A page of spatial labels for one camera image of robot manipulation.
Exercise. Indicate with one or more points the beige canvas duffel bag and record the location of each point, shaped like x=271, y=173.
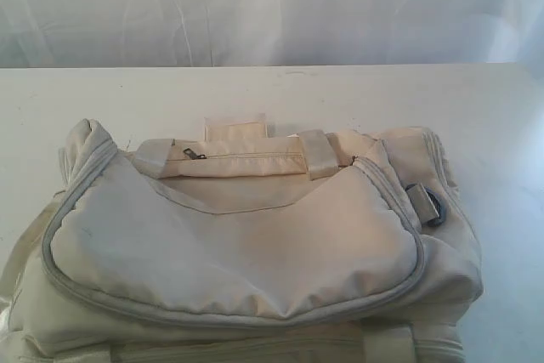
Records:
x=316, y=247

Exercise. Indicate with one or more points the white backdrop curtain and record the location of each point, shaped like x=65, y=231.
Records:
x=107, y=33

